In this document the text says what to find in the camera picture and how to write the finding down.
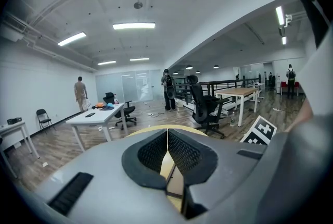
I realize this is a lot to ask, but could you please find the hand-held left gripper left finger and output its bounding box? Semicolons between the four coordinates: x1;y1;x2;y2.
121;129;168;190

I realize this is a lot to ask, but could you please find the long white table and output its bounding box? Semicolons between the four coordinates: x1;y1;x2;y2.
65;103;129;153

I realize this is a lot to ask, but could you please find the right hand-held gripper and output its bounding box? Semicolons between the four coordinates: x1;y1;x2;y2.
239;110;333;224

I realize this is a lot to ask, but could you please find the red chair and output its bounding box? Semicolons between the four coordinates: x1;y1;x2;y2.
280;81;300;95

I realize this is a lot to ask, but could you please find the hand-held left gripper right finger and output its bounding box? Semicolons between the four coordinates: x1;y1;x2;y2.
167;129;219;187

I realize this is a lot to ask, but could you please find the person's right forearm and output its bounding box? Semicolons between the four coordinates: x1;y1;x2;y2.
285;43;333;133

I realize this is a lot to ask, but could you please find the wooden top white-legged table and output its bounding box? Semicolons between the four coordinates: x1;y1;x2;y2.
215;86;260;128

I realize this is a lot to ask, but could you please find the tall black office chair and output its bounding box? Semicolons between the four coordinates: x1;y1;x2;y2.
186;74;230;140

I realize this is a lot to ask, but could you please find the white round-leg table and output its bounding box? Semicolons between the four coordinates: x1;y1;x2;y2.
247;82;265;100

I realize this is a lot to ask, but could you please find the frosted glass partition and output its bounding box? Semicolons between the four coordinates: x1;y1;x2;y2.
95;69;162;103

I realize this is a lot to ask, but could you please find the black metal railing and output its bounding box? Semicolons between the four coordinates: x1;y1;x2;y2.
172;74;262;105

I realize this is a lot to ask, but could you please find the light wooden picture frame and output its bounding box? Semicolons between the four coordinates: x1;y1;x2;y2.
126;125;209;215

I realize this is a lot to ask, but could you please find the small black office chair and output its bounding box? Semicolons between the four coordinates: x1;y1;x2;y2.
103;92;137;130

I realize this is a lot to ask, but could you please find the small white table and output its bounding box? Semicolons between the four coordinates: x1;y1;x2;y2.
0;120;41;179

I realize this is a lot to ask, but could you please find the black folding chair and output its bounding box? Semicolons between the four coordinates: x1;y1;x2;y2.
36;108;56;131

